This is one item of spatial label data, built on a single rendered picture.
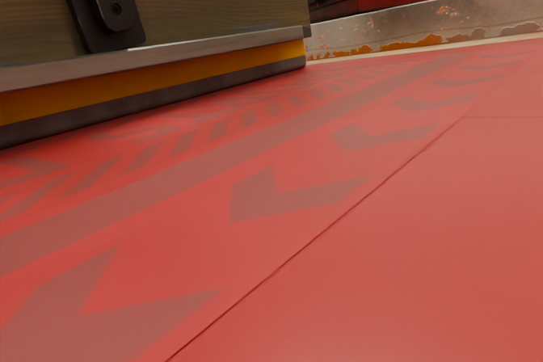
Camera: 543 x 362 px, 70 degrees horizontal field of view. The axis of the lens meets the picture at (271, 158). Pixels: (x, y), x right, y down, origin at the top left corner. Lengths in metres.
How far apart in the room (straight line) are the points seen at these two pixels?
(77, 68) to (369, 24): 0.28
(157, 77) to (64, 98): 0.06
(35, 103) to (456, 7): 0.31
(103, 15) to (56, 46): 0.03
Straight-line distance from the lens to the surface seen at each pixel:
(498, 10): 0.36
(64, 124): 0.22
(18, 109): 0.21
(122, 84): 0.23
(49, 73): 0.19
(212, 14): 0.26
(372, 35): 0.40
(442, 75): 0.18
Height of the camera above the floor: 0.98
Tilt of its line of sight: 16 degrees down
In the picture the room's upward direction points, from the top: 10 degrees counter-clockwise
